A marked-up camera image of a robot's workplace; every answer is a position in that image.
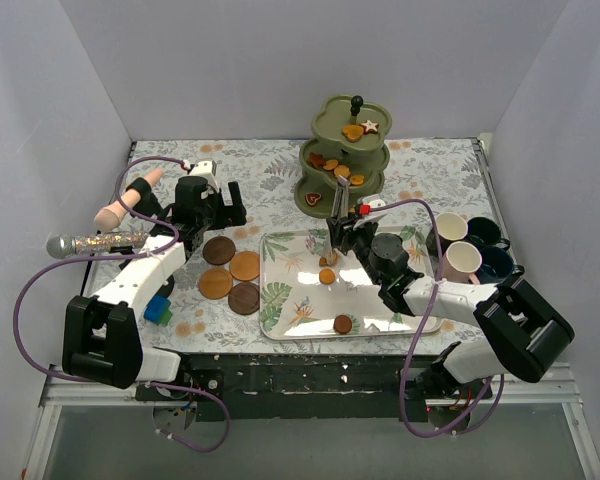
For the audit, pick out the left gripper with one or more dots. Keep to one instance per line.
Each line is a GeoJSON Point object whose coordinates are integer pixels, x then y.
{"type": "Point", "coordinates": [225, 211]}

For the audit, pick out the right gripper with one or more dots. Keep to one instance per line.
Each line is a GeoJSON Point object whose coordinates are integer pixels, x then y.
{"type": "Point", "coordinates": [340, 228]}

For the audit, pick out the dark wooden coaster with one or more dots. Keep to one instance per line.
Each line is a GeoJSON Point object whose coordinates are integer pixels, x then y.
{"type": "Point", "coordinates": [219, 250]}
{"type": "Point", "coordinates": [244, 298]}

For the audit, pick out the light wooden coaster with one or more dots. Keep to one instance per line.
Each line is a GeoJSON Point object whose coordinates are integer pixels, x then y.
{"type": "Point", "coordinates": [245, 266]}
{"type": "Point", "coordinates": [215, 283]}

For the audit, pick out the leaf-patterned white tray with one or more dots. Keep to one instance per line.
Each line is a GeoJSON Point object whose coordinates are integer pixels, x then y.
{"type": "Point", "coordinates": [295, 304]}

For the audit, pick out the brown star cookie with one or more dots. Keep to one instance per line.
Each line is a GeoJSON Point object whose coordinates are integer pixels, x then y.
{"type": "Point", "coordinates": [316, 160]}

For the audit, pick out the dark chocolate round cookie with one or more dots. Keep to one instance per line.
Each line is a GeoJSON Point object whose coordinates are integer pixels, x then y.
{"type": "Point", "coordinates": [342, 324]}

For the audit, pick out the brown heart cookie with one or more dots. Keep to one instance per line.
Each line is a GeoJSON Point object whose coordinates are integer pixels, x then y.
{"type": "Point", "coordinates": [353, 133]}

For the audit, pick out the cream mug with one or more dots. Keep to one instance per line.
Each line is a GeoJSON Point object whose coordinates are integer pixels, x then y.
{"type": "Point", "coordinates": [450, 228]}

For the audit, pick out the white-iced star cookie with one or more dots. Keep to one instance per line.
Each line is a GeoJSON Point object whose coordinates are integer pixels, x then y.
{"type": "Point", "coordinates": [369, 127]}

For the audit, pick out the pink mug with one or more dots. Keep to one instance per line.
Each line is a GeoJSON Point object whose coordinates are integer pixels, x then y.
{"type": "Point", "coordinates": [460, 263]}

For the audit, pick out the metal serving tongs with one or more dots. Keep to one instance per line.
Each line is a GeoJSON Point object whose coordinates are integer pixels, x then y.
{"type": "Point", "coordinates": [338, 220]}

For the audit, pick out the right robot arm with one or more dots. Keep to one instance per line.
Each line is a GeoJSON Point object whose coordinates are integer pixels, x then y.
{"type": "Point", "coordinates": [523, 334]}

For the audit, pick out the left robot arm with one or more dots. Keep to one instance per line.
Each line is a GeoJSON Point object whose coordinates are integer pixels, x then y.
{"type": "Point", "coordinates": [101, 338]}

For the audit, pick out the red iced heart cookie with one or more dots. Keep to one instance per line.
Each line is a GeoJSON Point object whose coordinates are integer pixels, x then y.
{"type": "Point", "coordinates": [313, 198]}

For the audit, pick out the green three-tier cake stand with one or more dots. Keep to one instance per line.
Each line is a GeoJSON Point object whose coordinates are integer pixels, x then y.
{"type": "Point", "coordinates": [368, 157]}

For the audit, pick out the floral tablecloth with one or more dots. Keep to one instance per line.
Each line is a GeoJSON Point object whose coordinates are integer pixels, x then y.
{"type": "Point", "coordinates": [449, 174]}

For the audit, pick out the blue toy block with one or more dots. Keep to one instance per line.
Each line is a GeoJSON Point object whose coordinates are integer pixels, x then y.
{"type": "Point", "coordinates": [156, 309]}

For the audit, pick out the green toy block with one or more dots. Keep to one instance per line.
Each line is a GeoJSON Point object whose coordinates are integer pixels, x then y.
{"type": "Point", "coordinates": [166, 317]}

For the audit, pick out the dark blue mug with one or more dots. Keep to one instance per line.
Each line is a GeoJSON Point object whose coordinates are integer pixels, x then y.
{"type": "Point", "coordinates": [497, 265]}
{"type": "Point", "coordinates": [483, 233]}

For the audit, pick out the silver glitter microphone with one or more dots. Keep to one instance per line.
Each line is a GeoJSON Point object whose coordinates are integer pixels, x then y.
{"type": "Point", "coordinates": [65, 246]}

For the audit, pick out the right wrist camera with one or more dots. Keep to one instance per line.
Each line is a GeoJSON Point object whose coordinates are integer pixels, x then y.
{"type": "Point", "coordinates": [371, 207]}

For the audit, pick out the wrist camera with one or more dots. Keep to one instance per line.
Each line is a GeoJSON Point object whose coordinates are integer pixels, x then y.
{"type": "Point", "coordinates": [205, 169]}
{"type": "Point", "coordinates": [371, 207]}

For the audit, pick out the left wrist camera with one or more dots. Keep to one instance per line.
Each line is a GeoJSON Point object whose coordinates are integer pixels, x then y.
{"type": "Point", "coordinates": [205, 169]}

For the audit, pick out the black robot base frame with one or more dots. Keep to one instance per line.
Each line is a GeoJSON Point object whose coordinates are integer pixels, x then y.
{"type": "Point", "coordinates": [298, 386]}

